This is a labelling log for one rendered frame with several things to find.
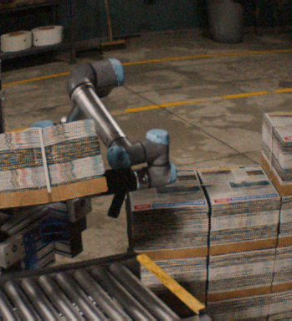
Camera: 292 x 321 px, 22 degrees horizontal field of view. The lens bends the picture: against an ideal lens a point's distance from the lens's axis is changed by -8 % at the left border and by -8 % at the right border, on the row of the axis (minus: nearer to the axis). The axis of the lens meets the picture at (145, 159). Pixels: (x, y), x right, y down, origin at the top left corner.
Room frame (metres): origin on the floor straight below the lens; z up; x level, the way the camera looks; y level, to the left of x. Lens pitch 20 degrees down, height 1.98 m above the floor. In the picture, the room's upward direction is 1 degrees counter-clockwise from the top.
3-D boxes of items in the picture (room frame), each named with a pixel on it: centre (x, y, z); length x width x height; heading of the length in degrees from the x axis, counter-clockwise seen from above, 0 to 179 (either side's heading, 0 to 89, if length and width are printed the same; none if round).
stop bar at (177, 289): (2.05, -0.07, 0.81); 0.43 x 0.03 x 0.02; 25
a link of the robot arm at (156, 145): (2.48, -0.03, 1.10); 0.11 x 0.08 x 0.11; 124
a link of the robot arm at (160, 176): (2.50, -0.04, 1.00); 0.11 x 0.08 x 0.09; 115
